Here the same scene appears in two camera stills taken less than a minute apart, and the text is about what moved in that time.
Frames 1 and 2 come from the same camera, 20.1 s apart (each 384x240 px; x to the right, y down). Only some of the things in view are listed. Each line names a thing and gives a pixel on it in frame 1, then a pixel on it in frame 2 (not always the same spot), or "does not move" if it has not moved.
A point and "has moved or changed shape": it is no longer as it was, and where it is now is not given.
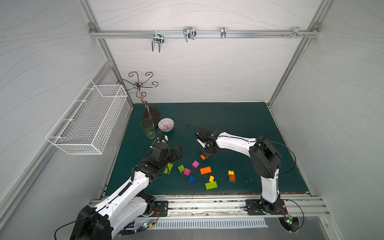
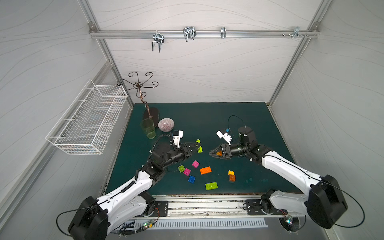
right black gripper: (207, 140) → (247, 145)
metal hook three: (223, 32) does not move
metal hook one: (158, 37) does not move
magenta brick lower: (187, 171) does not move
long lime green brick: (170, 167) has moved or changed shape
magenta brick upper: (195, 164) does not move
